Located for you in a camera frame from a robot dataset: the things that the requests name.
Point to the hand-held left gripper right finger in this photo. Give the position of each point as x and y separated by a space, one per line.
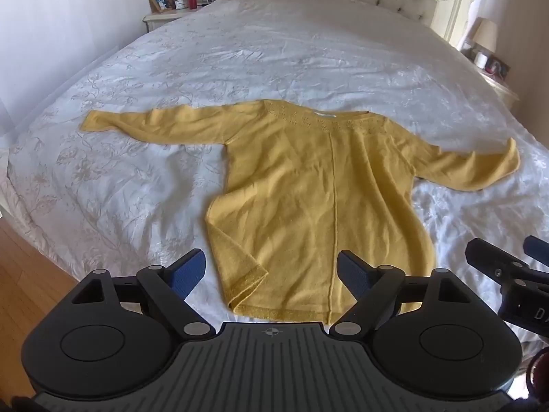
354 274

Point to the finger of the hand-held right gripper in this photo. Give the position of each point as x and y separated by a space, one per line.
493 261
538 249

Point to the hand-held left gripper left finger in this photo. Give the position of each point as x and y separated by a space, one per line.
188 272

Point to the yellow knit sweater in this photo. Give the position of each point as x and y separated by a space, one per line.
309 189

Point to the person's right forearm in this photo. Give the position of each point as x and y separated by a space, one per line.
539 367

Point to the cream nightstand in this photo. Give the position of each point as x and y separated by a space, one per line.
165 18
502 86

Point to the small alarm clock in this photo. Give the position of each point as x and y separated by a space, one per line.
180 4

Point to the dark picture frame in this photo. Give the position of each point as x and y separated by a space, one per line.
497 68

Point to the wooden photo frame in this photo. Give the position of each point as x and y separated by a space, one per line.
159 3

